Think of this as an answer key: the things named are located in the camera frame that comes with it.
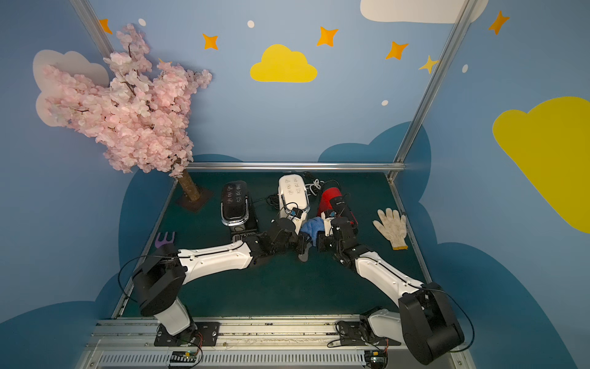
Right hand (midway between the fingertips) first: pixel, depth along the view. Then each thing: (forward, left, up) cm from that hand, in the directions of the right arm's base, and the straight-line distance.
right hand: (319, 232), depth 88 cm
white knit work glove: (+11, -34, -10) cm, 37 cm away
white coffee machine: (+8, +11, +13) cm, 19 cm away
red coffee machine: (+8, -5, +9) cm, 13 cm away
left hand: (-3, +3, +4) cm, 6 cm away
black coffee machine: (0, +30, +12) cm, 33 cm away
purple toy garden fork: (-4, +67, -9) cm, 68 cm away
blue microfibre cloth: (-3, +3, +9) cm, 10 cm away
